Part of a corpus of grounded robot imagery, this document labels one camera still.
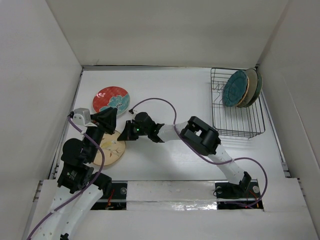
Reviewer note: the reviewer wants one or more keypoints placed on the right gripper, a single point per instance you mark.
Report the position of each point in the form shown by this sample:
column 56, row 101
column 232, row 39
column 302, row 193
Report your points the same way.
column 127, row 134

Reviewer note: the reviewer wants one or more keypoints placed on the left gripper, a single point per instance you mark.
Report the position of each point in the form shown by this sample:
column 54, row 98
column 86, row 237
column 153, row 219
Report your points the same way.
column 107, row 117

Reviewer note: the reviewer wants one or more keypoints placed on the red plate with blue flower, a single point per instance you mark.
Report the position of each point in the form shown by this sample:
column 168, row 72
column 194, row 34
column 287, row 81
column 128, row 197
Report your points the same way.
column 112, row 97

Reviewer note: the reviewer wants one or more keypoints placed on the beige plate with bird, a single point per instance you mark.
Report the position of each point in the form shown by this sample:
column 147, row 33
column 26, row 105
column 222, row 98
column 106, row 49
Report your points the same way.
column 112, row 148

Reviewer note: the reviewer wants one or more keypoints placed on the teal scalloped plate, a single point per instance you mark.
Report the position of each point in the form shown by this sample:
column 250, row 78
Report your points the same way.
column 234, row 88

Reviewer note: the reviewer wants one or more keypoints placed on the cream plate with tree branches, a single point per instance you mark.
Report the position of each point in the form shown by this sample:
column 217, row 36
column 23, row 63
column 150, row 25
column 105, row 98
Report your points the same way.
column 253, row 83

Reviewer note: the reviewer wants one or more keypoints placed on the orange woven plate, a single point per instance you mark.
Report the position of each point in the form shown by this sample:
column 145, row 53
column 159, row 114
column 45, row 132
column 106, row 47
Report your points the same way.
column 245, row 93

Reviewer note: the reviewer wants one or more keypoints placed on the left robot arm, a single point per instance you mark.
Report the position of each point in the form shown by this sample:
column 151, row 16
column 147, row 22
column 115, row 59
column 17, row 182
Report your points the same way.
column 78, row 186

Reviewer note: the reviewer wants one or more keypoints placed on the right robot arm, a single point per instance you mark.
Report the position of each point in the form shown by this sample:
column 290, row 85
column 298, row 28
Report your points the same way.
column 201, row 138

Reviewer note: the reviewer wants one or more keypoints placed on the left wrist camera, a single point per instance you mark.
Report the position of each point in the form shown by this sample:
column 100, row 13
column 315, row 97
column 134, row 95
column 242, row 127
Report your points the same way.
column 81, row 116

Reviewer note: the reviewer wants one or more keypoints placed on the black wire dish rack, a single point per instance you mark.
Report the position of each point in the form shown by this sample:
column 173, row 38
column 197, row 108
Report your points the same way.
column 242, row 122

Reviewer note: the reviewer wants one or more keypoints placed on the white foam front rail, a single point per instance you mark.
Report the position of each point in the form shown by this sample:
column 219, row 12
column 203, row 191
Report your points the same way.
column 282, row 202

